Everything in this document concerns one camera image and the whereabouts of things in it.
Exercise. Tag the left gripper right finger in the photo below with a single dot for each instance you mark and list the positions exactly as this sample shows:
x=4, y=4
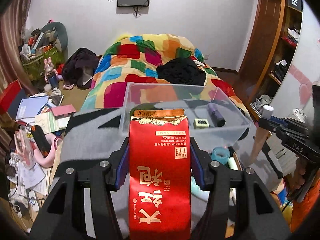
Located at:
x=257, y=215

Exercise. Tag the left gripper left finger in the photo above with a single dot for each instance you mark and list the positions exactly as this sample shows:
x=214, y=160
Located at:
x=63, y=213

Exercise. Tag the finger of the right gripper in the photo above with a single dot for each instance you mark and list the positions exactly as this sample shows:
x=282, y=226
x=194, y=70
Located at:
x=280, y=130
x=275, y=121

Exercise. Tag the large beige cream tube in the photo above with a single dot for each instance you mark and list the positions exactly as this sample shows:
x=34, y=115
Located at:
x=261, y=133

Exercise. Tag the purple spray bottle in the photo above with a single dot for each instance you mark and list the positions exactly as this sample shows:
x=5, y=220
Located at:
x=215, y=115

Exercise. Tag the pale green tube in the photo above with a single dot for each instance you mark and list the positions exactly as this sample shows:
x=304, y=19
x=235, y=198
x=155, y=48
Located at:
x=233, y=164

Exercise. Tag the teal tape roll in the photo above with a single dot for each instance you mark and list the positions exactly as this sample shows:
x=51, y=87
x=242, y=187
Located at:
x=220, y=154

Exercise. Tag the mint green bottle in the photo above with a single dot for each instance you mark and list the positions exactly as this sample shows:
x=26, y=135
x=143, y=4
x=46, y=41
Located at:
x=197, y=192

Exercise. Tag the green mahjong tile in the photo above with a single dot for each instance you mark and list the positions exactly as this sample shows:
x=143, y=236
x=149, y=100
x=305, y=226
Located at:
x=201, y=123

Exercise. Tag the red tea packet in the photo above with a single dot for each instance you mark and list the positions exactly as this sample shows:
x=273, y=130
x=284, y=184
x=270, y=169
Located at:
x=160, y=175

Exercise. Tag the person right hand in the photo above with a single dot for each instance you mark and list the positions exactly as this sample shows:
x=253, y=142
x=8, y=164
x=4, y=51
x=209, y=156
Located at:
x=297, y=180

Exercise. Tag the clear plastic storage box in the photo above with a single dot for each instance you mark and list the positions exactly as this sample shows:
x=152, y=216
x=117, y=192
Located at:
x=194, y=101

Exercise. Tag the wooden shelf unit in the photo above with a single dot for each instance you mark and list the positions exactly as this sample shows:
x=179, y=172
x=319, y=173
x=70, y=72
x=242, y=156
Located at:
x=271, y=48

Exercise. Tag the grey black blanket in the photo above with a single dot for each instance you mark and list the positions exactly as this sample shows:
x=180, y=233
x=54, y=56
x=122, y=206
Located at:
x=93, y=134

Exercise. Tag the black orange tool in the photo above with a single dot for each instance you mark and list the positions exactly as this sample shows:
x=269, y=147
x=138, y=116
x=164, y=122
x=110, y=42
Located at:
x=41, y=140

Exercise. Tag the black clothes pile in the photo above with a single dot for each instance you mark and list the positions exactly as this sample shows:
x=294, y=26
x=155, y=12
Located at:
x=182, y=71

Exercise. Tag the pink box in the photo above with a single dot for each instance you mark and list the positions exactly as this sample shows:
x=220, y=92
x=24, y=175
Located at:
x=63, y=111

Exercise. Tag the blue white book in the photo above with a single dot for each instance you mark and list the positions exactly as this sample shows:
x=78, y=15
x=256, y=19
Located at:
x=30, y=107

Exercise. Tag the red box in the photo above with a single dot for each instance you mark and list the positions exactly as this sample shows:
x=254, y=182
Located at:
x=8, y=95

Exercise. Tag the rabbit doll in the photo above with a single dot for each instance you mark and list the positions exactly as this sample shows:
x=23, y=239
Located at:
x=50, y=73

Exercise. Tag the dark purple clothes pile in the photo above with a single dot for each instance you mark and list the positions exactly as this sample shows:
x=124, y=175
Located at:
x=80, y=68

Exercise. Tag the colourful patchwork duvet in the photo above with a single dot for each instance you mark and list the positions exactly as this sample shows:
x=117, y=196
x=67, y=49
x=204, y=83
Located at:
x=136, y=59

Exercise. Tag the green storage bag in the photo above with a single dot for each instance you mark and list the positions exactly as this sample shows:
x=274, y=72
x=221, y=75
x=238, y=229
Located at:
x=34, y=68

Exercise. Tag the striped curtain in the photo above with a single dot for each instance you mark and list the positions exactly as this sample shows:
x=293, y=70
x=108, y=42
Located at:
x=13, y=18

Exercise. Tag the grey neck pillow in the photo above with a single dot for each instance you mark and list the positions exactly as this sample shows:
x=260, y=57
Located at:
x=56, y=34

